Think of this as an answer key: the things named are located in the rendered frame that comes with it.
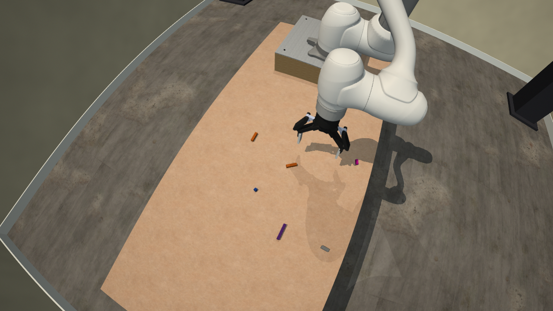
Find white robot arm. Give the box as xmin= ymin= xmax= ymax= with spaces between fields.
xmin=307 ymin=0 xmax=428 ymax=126

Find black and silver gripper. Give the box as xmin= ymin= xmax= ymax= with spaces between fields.
xmin=293 ymin=112 xmax=350 ymax=159

